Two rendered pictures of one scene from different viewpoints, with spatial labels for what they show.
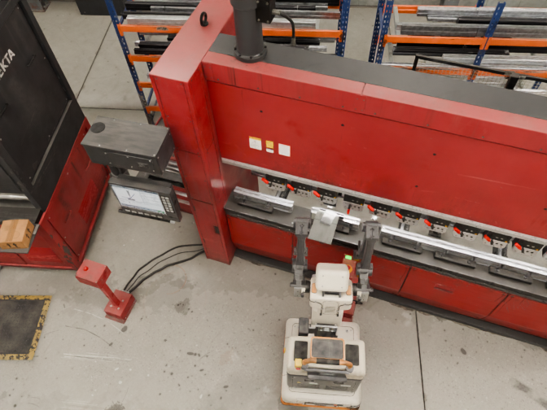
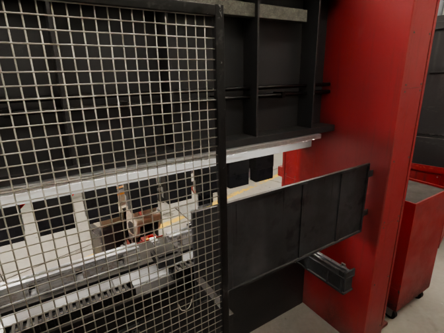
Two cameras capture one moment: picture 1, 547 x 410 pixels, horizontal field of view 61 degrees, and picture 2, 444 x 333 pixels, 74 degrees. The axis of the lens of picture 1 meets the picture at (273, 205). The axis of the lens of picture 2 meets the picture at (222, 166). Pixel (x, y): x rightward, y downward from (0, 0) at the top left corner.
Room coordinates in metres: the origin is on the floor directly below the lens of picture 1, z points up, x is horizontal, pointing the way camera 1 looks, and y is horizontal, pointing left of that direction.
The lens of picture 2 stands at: (3.05, -1.66, 1.84)
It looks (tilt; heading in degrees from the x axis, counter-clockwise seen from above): 17 degrees down; 127
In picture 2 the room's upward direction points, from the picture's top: 1 degrees counter-clockwise
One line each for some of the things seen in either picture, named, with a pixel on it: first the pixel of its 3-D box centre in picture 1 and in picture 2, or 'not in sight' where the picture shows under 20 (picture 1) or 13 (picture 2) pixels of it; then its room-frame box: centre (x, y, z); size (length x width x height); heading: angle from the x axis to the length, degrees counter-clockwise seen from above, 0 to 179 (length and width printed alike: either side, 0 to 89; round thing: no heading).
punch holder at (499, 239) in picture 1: (496, 235); not in sight; (1.55, -1.53, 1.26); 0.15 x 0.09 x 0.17; 69
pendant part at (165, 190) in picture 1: (148, 196); not in sight; (1.91, 0.88, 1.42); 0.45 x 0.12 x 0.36; 74
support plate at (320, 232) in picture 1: (323, 227); (194, 211); (1.84, -0.38, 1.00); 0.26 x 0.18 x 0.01; 159
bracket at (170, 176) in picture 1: (159, 184); not in sight; (2.19, 0.88, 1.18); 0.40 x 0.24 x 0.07; 69
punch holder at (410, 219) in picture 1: (409, 212); (100, 201); (1.77, -0.97, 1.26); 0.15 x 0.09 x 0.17; 69
